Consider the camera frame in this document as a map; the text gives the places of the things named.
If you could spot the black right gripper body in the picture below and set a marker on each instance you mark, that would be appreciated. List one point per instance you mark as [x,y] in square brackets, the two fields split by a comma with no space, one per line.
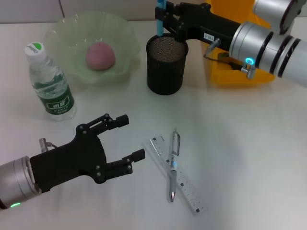
[204,26]

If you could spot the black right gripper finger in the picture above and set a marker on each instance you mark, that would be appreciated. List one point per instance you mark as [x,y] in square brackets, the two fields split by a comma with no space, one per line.
[163,20]
[171,6]

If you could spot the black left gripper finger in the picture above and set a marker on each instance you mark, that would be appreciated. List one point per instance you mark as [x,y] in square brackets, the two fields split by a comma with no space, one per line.
[139,154]
[123,121]

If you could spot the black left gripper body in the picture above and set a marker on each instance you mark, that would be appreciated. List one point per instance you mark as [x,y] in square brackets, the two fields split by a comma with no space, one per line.
[69,163]

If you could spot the green plastic wrapper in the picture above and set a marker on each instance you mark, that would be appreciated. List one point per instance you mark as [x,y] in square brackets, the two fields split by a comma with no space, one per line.
[222,55]

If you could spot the grey retractable pen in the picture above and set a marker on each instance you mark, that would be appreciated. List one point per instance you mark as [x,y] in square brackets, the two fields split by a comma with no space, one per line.
[173,179]

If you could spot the clear green-label water bottle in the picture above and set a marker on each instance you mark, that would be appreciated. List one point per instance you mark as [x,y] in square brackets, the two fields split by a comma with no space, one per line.
[60,100]

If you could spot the transparent plastic ruler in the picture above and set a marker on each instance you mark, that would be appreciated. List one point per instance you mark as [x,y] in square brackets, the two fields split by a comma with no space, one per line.
[192,194]

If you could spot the pink peach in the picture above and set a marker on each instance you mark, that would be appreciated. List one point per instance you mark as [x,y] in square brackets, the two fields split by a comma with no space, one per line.
[100,56]

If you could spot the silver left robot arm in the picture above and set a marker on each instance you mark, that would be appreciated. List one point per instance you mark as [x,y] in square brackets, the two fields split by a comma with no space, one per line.
[16,179]

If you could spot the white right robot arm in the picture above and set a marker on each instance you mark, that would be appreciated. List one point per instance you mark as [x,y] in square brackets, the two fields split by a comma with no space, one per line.
[275,52]

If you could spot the black mesh pen holder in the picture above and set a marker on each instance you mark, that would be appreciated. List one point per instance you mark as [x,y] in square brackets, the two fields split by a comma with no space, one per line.
[165,72]

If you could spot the green glass fruit plate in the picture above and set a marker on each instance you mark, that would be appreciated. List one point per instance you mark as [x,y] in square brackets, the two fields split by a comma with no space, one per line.
[72,31]

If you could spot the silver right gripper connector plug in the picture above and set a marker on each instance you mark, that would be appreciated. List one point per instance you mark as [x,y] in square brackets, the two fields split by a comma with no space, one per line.
[214,43]

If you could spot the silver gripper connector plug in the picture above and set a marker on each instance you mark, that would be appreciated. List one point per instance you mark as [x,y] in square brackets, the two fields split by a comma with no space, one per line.
[43,143]
[214,43]

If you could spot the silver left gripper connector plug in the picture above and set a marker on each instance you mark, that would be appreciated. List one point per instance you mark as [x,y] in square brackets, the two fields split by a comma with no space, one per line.
[43,143]

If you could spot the yellow plastic bin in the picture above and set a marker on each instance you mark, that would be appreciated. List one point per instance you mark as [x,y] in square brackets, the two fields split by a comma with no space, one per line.
[239,79]

